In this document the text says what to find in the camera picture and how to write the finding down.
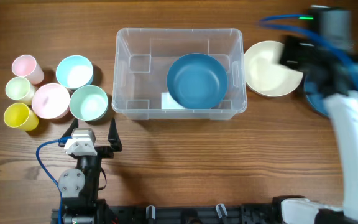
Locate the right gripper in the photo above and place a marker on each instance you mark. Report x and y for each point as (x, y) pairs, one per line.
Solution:
(296, 50)

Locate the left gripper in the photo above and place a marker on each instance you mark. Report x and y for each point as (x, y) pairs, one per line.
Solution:
(107, 152)

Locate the mint green bowl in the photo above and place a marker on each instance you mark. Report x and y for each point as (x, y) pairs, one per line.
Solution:
(89, 103)

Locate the pink bowl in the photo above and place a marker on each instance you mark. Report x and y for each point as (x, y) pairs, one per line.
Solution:
(51, 101)

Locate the light blue bowl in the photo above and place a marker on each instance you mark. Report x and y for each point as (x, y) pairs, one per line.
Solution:
(75, 72)

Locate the cream plate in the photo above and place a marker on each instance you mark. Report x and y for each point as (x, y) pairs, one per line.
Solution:
(263, 73)

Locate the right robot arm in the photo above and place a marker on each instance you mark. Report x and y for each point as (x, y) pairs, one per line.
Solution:
(343, 113)

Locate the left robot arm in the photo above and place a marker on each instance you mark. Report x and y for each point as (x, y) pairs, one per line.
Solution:
(79, 187)

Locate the clear plastic storage container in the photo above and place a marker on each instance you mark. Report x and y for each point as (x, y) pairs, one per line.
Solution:
(144, 56)

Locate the yellow cup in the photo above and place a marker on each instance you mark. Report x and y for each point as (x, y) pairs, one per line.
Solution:
(20, 116)

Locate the pale green cup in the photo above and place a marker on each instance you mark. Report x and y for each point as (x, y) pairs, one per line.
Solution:
(20, 90)

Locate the pink cup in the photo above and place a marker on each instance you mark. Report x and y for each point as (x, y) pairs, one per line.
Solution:
(26, 66)

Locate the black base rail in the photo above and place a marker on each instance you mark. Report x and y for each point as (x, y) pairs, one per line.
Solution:
(242, 214)

